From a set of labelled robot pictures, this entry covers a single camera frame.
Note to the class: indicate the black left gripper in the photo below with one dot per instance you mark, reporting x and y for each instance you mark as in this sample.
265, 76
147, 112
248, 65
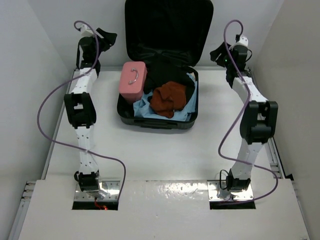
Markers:
108, 40

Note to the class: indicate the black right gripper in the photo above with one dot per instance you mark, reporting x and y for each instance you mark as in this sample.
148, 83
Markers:
216, 53

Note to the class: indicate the pink cosmetic case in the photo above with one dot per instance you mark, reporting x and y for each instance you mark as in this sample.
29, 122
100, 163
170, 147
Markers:
132, 81

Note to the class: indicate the black hard-shell suitcase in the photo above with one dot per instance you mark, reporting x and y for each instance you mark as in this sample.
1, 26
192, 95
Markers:
173, 31

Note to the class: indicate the black garment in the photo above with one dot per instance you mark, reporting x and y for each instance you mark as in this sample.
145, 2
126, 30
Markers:
160, 72

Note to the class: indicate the brown terry towel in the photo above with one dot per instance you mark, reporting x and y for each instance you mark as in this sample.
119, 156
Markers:
168, 98

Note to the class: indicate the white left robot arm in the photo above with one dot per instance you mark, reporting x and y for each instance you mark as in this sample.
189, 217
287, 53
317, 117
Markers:
79, 106

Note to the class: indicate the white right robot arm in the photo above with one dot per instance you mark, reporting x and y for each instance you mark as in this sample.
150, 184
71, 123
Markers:
258, 119

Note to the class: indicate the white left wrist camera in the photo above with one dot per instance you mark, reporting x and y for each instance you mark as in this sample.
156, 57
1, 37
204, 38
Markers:
85, 31

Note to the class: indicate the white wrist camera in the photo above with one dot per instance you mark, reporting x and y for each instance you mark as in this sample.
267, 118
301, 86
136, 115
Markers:
243, 41
85, 31

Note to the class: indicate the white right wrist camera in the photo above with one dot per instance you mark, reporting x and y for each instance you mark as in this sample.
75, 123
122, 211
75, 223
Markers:
243, 41

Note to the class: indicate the aluminium frame rail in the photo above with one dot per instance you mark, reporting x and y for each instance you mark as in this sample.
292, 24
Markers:
272, 155

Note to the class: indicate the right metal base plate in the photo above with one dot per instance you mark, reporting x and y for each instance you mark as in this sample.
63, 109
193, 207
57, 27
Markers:
218, 193

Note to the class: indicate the metal base plate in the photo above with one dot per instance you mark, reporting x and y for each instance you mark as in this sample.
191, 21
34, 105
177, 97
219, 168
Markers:
218, 193
108, 192

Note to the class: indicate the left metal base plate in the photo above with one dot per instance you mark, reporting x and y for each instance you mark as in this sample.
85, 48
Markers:
108, 192

